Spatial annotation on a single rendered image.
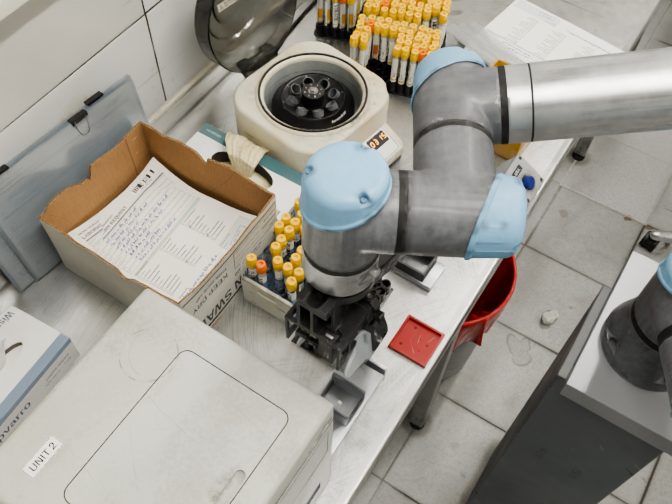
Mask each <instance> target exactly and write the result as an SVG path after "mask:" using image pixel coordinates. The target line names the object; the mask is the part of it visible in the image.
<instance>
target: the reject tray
mask: <svg viewBox="0 0 672 504"><path fill-rule="evenodd" d="M444 337H445V334H444V333H442V332H440V331H438V330H437V329H435V328H433V327H431V326H429V325H428V324H426V323H424V322H422V321H421V320H419V319H417V318H415V317H413V316H412V315H410V314H409V315H408V316H407V318H406V319H405V321H404V322H403V324H402V325H401V327H400V328H399V330H398V331H397V333H396V334H395V336H394V337H393V338H392V340H391V341H390V343H389V344H388V348H390V349H392V350H393V351H395V352H397V353H399V354H400V355H402V356H404V357H405V358H407V359H409V360H411V361H412V362H414V363H416V364H417V365H419V366H421V367H423V368H425V367H426V365H427V364H428V362H429V361H430V359H431V357H432V356H433V354H434V353H435V351H436V349H437V348H438V346H439V345H440V343H441V342H442V340H443V338H444Z"/></svg>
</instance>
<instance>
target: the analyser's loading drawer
mask: <svg viewBox="0 0 672 504"><path fill-rule="evenodd" d="M386 372H387V367H386V366H384V365H383V364H381V363H379V362H378V361H376V360H374V359H372V358H370V359H369V361H367V362H365V363H362V364H361V365H360V366H359V367H358V368H357V369H356V371H355V372H354V373H353V375H352V376H351V377H348V378H346V377H344V374H343V373H342V372H340V371H338V370H336V371H335V372H333V373H332V377H331V378H330V380H329V381H328V383H327V384H326V385H325V387H324V388H323V390H322V391H321V393H320V394H319V395H320V396H321V397H323V398H325V399H326V400H328V401H329V402H331V403H332V404H333V434H332V451H331V452H332V456H333V454H334V453H335V451H336V450H337V448H338V447H339V445H340V444H341V442H342V441H343V439H344V438H345V436H346V434H347V433H348V431H349V430H350V428H351V427H352V425H353V424H354V422H355V421H356V419H357V418H358V416H359V415H360V413H361V412H362V410H363V409H364V407H365V406H366V404H367V402H368V401H369V399H370V398H371V396H372V395H373V393H374V392H375V390H376V389H377V387H378V386H379V384H380V383H381V381H382V380H383V381H384V379H385V376H386ZM339 400H340V401H342V404H341V406H340V405H338V404H337V402H338V401H339Z"/></svg>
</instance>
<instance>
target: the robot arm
mask: <svg viewBox="0 0 672 504"><path fill-rule="evenodd" d="M411 111H412V114H413V170H395V169H389V167H388V164H387V162H386V160H385V159H384V157H383V156H382V155H381V154H380V153H379V152H378V151H376V150H375V149H374V148H369V147H367V146H364V145H363V144H362V143H360V142H354V141H340V142H335V143H331V144H328V145H326V146H324V147H322V148H320V149H319V150H318V151H316V152H315V153H314V154H313V155H312V156H311V157H310V158H309V160H308V161H307V163H306V165H305V167H304V170H303V174H302V178H301V193H300V197H299V208H300V213H301V219H302V245H301V246H302V267H303V271H304V275H305V279H306V283H307V284H306V285H305V286H304V287H303V289H302V290H301V291H300V292H299V293H298V295H297V296H296V302H295V303H294V305H293V306H292V307H291V308H290V310H289V311H288V312H287V313H286V314H285V316H284V317H285V330H286V338H288V339H289V338H290V336H291V335H292V334H293V333H294V331H295V330H296V329H297V330H296V335H299V336H300V338H299V340H298V341H297V344H296V345H297V347H299V346H300V345H301V344H302V343H303V342H304V341H305V340H307V339H308V338H309V336H310V337H311V338H310V339H309V344H310V345H312V346H313V347H314V348H315V349H316V350H317V349H318V350H319V355H318V356H319V358H322V359H323V360H325V361H327V362H328V363H330V364H333V362H334V361H335V359H336V358H337V359H336V370H338V371H339V369H340V368H341V366H342V365H343V364H344V362H345V361H346V360H347V358H348V357H349V356H350V353H351V352H352V353H351V356H350V359H349V361H348V363H347V366H346V368H345V371H344V377H346V378H348V377H350V376H351V375H352V374H353V373H354V372H355V371H356V369H357V368H358V367H359V366H360V365H361V364H362V363H365V362H367V361H369V359H370V358H371V357H372V355H373V354H374V352H375V351H376V349H377V348H378V346H379V345H380V343H381V342H382V340H383V339H384V337H385V336H386V334H387V332H388V325H387V322H386V319H385V316H384V315H385V313H384V312H383V311H381V310H380V305H381V303H380V301H379V300H378V298H377V296H376V294H375V293H373V292H372V291H370V290H371V288H372V287H373V286H374V285H375V284H376V283H377V282H378V281H379V280H380V279H381V278H382V277H383V276H384V275H385V274H387V273H388V272H389V271H390V270H391V269H392V268H393V267H394V266H395V265H396V264H397V262H398V259H399V257H400V255H417V256H436V257H455V258H464V260H470V259H471V258H501V259H504V258H509V257H511V256H512V255H514V254H515V253H516V252H517V250H518V249H519V247H520V245H521V242H522V240H523V236H524V232H525V227H526V218H527V197H526V190H525V188H524V186H523V183H522V181H521V180H520V179H519V178H518V177H516V176H508V175H504V174H503V173H498V174H497V175H496V169H495V158H494V145H500V144H502V145H503V144H515V143H527V142H538V141H549V140H561V139H572V138H583V137H595V136H606V135H617V134H628V133H640V132H651V131H662V130H672V47H666V48H657V49H648V50H639V51H630V52H621V53H611V54H602V55H593V56H584V57H575V58H566V59H557V60H548V61H538V62H529V63H520V64H511V65H504V66H493V67H486V65H485V63H484V61H483V60H482V58H481V57H480V56H479V55H478V54H477V53H475V52H474V51H472V50H465V49H462V48H460V47H445V48H441V49H438V50H436V51H434V52H432V53H430V54H429V55H427V56H426V57H425V58H424V59H423V60H422V61H421V62H420V63H419V65H418V67H417V69H416V71H415V74H414V81H413V94H412V97H411ZM295 313H296V318H295V317H293V316H294V314H295ZM289 321H291V322H292V323H294V324H293V325H292V326H291V327H289ZM298 326H299V327H298ZM297 327H298V328H297ZM600 339H601V347H602V350H603V353H604V355H605V357H606V359H607V361H608V363H609V364H610V366H611V367H612V368H613V369H614V370H615V372H616V373H617V374H618V375H620V376H621V377H622V378H623V379H625V380H626V381H628V382H629V383H631V384H633V385H635V386H637V387H639V388H642V389H645V390H649V391H654V392H668V397H669V402H670V406H671V411H672V252H671V253H670V254H669V256H668V257H667V258H665V259H664V260H662V261H661V263H660V264H659V266H658V268H657V271H656V272H655V273H654V275H653V276H652V277H651V279H650V280H649V281H648V283H647V284H646V285H645V287H644V288H643V290H642V291H641V292H640V293H639V295H638V296H636V297H634V298H632V299H629V300H627V301H625V302H623V303H621V304H619V305H618V306H617V307H615V308H614V309H613V310H612V312H611V313H610V314H609V316H608V317H607V318H606V320H605V321H604V323H603V326H602V329H601V336H600Z"/></svg>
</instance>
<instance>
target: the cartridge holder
mask: <svg viewBox="0 0 672 504"><path fill-rule="evenodd" d="M437 259H438V257H436V256H417V255H400V257H399V259H398V262H397V264H396V265H395V266H394V267H393V268H392V269H391V270H392V271H394V272H395V273H397V274H399V275H401V276H402V277H404V278H406V279H408V280H409V281H411V282H413V283H415V284H416V285H418V286H420V287H422V288H423V289H425V290H427V291H429V292H430V291H431V289H432V288H433V287H434V285H435V284H436V282H437V281H438V279H439V278H440V277H441V275H442V274H443V272H444V271H445V269H446V266H445V265H443V264H441V263H439V262H438V261H437Z"/></svg>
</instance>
